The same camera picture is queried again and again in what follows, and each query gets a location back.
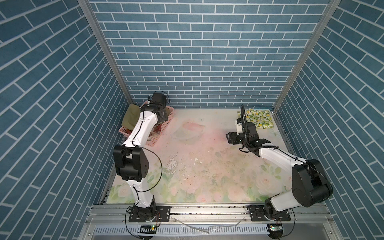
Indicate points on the pink perforated plastic basket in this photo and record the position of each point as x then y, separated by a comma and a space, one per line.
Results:
158, 130

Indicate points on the olive green skirt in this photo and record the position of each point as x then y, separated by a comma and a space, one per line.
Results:
131, 117

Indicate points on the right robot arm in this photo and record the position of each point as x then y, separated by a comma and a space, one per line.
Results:
309, 182

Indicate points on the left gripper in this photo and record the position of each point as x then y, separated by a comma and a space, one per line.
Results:
165, 114

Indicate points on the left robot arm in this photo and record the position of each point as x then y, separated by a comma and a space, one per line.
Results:
131, 162

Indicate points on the red patterned skirt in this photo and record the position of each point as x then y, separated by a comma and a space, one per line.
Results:
144, 132

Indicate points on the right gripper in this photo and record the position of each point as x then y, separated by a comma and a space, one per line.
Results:
232, 135

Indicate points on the lemon print skirt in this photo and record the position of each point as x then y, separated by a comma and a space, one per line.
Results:
253, 119

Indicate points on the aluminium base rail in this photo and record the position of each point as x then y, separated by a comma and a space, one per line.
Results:
210, 221

